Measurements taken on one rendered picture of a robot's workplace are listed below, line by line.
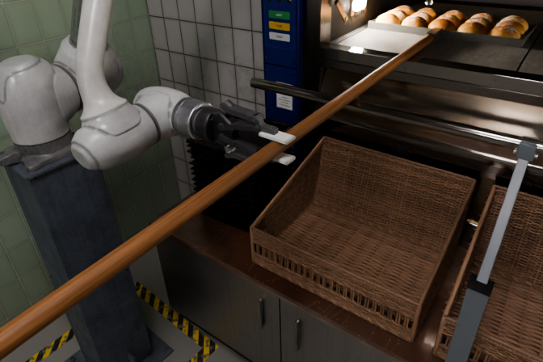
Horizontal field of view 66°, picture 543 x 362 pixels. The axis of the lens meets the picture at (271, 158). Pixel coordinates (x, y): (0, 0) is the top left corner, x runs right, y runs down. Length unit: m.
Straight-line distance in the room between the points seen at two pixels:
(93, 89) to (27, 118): 0.39
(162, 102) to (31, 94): 0.41
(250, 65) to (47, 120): 0.81
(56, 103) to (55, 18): 0.61
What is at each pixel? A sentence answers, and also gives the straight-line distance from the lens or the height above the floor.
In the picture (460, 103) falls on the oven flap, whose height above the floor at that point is 1.07.
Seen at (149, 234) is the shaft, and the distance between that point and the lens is 0.63.
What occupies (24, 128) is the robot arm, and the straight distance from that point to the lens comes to 1.30.
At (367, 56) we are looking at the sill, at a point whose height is 1.17.
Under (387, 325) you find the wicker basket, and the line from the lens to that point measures 1.27.
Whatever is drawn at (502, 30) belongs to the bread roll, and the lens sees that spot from 1.66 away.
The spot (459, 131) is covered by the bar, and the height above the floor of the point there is 1.16.
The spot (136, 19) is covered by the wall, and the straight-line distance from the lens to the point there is 2.05.
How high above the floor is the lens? 1.59
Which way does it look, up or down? 31 degrees down
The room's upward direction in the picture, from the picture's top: 2 degrees counter-clockwise
